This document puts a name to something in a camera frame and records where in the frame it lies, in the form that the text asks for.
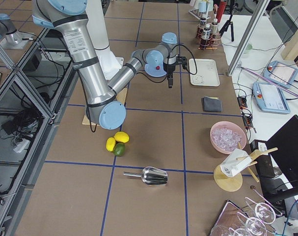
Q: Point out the copper wire bottle rack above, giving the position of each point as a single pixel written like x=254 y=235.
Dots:
x=213 y=41

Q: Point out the yellow lemon back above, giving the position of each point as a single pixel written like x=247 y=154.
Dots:
x=121 y=137

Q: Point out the clear wine glass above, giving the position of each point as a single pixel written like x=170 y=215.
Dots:
x=261 y=210
x=253 y=225

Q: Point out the blue teach pendant far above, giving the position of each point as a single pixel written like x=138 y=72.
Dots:
x=281 y=73

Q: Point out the black monitor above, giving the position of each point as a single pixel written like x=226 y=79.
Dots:
x=286 y=157

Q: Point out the cream bear tray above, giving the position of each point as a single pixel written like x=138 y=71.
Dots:
x=203 y=73

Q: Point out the red cylinder bottle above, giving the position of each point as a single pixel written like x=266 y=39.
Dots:
x=220 y=10

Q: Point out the wooden cup stand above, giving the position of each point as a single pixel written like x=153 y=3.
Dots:
x=232 y=184

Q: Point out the bamboo cutting board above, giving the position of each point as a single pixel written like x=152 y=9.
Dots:
x=121 y=97

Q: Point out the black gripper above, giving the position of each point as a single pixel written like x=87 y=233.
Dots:
x=169 y=69

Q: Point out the aluminium frame post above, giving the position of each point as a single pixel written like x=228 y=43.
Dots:
x=254 y=20

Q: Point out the blue teach pendant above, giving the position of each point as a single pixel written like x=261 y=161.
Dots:
x=281 y=73
x=270 y=99

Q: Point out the grey folded cloth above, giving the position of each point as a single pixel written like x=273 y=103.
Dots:
x=211 y=104

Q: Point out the white wire cup rack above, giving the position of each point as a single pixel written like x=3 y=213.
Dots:
x=197 y=14

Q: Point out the pink bowl of ice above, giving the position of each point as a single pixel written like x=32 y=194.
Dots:
x=226 y=136

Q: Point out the dark bottle white cap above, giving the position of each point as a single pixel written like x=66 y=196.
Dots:
x=202 y=25

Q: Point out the blue round plate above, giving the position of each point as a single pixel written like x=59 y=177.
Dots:
x=151 y=71

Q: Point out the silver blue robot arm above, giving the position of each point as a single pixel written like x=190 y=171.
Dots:
x=74 y=19
x=10 y=37

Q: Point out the green avocado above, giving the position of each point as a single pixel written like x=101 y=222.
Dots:
x=119 y=149

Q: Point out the blue teach pendant near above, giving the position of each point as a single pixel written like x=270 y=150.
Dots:
x=270 y=99

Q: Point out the black tripod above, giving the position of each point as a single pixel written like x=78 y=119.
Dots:
x=229 y=22

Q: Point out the yellow lemon front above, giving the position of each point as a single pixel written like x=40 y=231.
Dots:
x=110 y=144

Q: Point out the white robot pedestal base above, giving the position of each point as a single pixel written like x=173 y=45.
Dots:
x=107 y=49

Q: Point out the light blue cup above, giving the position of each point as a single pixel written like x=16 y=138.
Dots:
x=203 y=6

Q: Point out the white paper carton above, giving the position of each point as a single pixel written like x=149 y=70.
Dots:
x=236 y=161

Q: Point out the yellow lemon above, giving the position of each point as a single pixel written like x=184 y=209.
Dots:
x=121 y=137
x=110 y=144

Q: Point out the steel ice scoop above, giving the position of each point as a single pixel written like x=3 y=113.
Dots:
x=150 y=176

